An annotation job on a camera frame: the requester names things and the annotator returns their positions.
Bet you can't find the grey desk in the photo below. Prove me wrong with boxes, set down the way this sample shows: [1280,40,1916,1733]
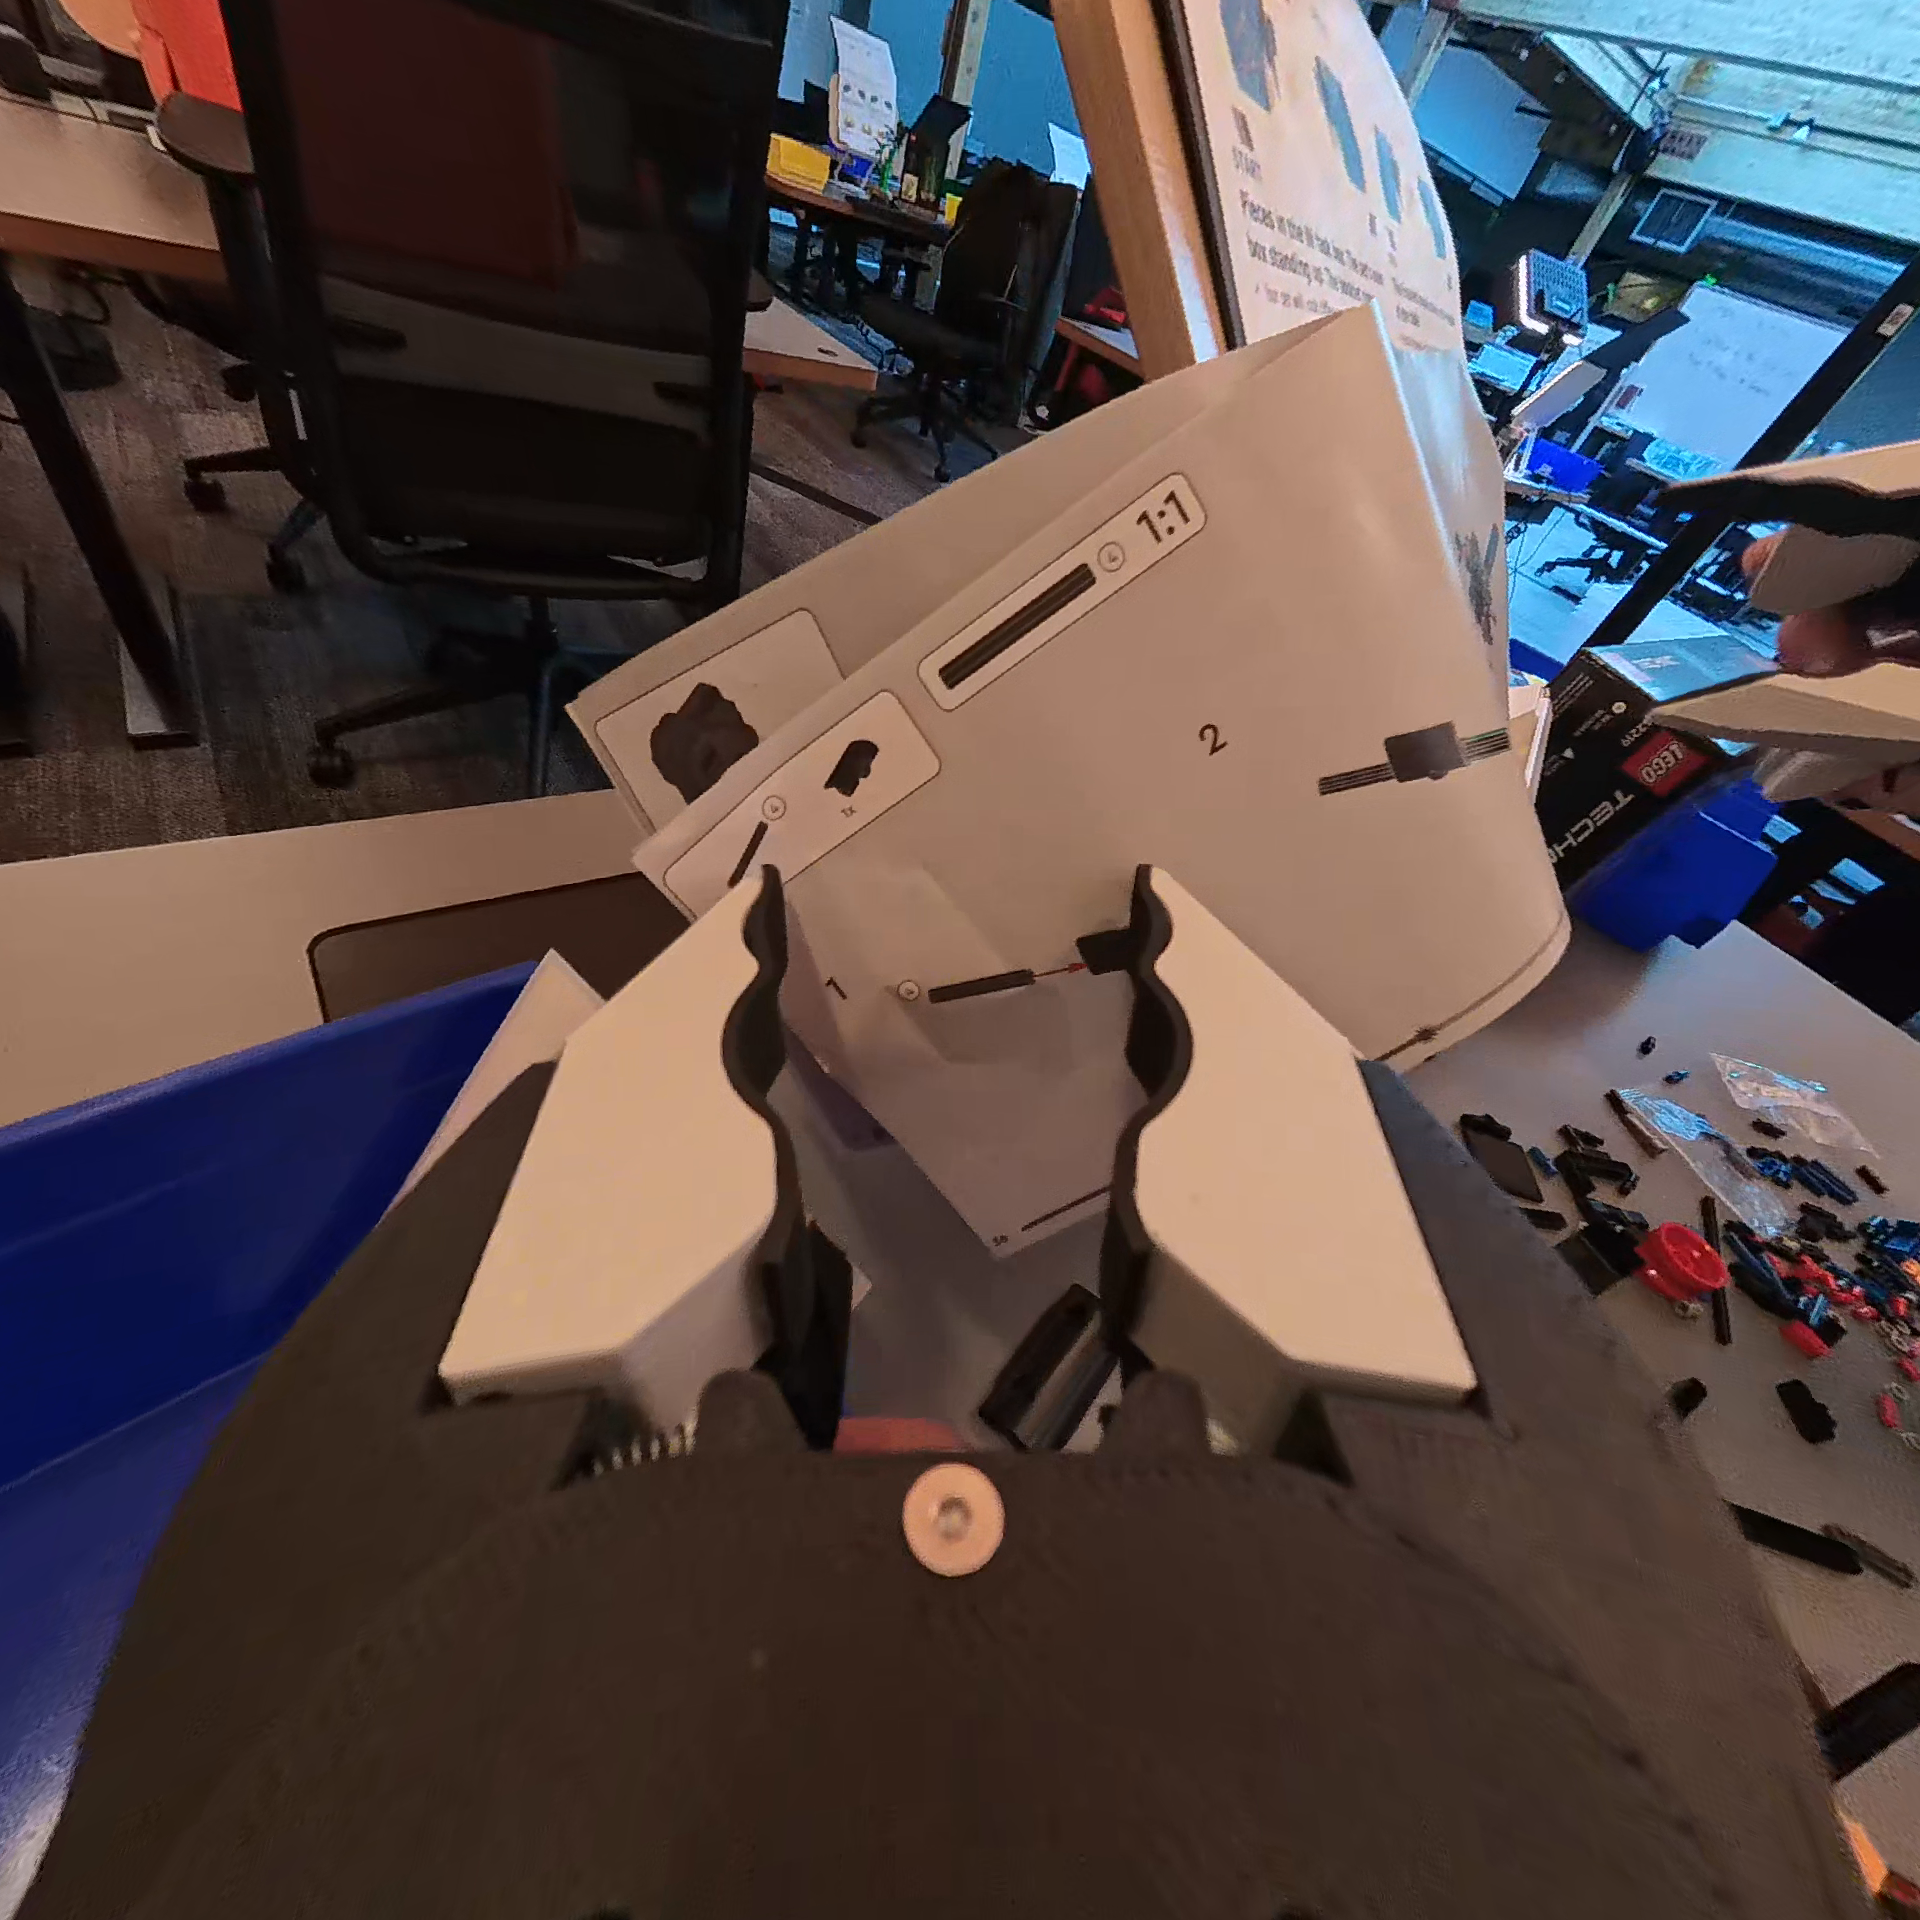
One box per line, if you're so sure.
[0,787,1920,1894]

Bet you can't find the person's right hand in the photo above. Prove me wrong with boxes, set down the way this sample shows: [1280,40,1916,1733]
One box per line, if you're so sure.
[1777,603,1872,681]

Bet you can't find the instruction booklet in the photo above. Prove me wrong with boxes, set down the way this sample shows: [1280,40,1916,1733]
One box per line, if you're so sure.
[570,0,1568,1262]

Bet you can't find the clear plastic bag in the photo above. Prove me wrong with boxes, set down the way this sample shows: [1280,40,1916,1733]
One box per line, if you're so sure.
[1616,1049,1841,1232]

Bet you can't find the black office chair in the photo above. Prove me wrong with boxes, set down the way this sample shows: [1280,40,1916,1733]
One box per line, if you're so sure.
[855,159,1082,483]
[159,0,781,799]

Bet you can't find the black building toy box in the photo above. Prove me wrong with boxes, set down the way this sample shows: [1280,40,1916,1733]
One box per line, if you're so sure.
[1529,645,1801,904]

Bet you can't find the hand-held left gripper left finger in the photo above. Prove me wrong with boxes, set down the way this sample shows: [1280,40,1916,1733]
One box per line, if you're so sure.
[436,864,859,1453]

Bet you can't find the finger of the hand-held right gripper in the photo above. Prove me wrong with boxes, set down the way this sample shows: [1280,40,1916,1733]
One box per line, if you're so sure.
[1649,657,1920,823]
[1656,440,1920,535]

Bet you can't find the pile of small toy pieces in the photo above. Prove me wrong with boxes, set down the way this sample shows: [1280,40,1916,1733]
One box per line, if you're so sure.
[1464,1037,1920,1443]

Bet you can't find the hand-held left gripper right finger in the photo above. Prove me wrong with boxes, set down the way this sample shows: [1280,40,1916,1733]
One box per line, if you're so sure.
[1095,863,1482,1449]

